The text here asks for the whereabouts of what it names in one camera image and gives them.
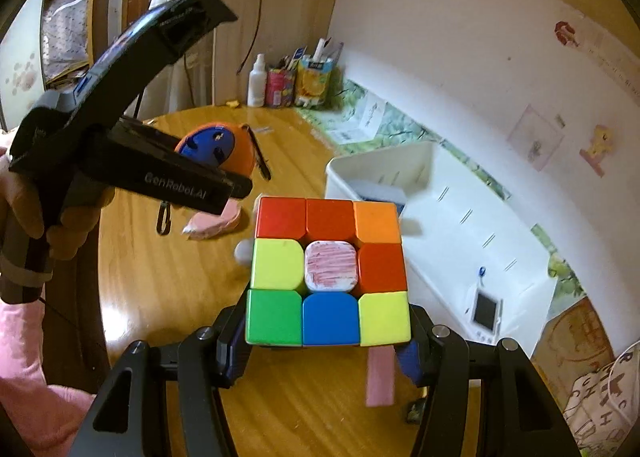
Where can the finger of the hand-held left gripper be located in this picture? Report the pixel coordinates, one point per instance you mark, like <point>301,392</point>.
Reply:
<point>160,27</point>

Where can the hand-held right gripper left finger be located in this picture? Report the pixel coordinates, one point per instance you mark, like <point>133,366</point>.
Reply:
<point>235,352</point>

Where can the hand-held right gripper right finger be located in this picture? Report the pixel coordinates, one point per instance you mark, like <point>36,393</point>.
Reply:
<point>407,362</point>

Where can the orange blue round toy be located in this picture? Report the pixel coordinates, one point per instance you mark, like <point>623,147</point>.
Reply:
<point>235,142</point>

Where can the multicoloured puzzle cube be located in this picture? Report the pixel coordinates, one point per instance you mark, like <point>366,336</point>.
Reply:
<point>327,272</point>

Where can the white plastic bin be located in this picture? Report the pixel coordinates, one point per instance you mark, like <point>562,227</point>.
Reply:
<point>450,237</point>

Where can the person's left forearm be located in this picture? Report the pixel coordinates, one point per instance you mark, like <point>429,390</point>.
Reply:
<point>30,362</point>

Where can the person's left hand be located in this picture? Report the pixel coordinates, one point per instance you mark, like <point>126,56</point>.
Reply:
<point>75,227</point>

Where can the pink tube case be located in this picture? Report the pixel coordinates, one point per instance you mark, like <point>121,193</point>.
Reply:
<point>380,377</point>

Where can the pink correction tape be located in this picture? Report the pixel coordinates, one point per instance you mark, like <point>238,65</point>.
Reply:
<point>215,224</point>

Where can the folded patterned quilts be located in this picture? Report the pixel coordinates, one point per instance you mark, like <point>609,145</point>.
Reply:
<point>65,27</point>

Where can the white squeeze bottle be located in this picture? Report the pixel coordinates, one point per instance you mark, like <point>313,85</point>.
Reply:
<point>256,82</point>

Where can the red pen cup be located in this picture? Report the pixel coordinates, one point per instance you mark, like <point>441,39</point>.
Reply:
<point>281,87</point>

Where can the white pen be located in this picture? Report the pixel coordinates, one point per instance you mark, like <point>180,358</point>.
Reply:
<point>320,49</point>

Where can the orange juice carton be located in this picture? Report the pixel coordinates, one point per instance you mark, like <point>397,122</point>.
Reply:
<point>314,84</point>

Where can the brown cardboard panel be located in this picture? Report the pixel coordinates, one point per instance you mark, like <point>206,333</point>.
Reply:
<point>575,332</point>

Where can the clear box with blue label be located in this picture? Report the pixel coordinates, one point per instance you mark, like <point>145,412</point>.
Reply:
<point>382,192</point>

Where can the letter print fabric bag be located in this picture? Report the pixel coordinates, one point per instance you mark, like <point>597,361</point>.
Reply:
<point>600,402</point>

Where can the white grape print box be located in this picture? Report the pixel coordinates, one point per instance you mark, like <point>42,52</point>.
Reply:
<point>360,117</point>

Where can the pink framed drawing sticker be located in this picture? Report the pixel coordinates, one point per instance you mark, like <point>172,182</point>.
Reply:
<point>535,137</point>

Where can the white toy camera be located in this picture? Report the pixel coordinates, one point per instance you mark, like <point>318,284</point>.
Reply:
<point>485,312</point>

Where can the yellow pony wall sticker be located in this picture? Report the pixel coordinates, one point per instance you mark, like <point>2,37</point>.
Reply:
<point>600,147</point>

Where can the pale wall paper strip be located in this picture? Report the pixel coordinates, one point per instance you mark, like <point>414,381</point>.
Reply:
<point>617,67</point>

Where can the red wall sticker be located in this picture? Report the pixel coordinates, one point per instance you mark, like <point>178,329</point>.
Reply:
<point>567,34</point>

